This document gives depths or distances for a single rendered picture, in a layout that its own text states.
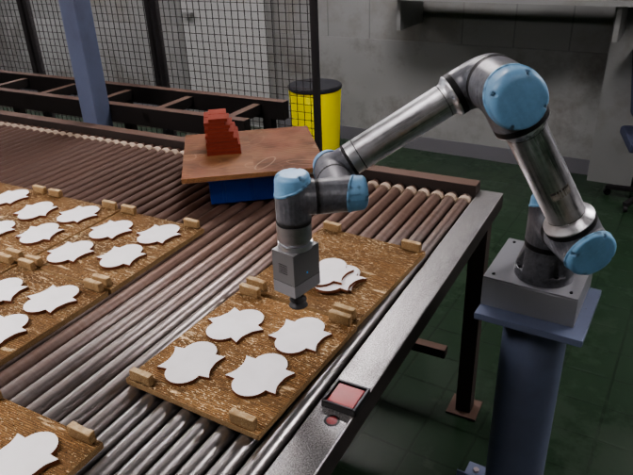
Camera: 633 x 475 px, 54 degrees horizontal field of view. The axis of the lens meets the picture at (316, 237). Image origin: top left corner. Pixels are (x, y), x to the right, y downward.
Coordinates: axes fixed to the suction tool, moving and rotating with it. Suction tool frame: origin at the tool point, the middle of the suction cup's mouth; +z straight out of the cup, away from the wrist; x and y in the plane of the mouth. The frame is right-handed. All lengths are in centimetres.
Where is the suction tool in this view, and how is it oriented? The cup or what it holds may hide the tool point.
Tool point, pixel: (298, 304)
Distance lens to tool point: 142.8
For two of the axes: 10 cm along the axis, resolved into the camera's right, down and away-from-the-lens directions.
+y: -6.4, 3.6, -6.7
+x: 7.7, 2.7, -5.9
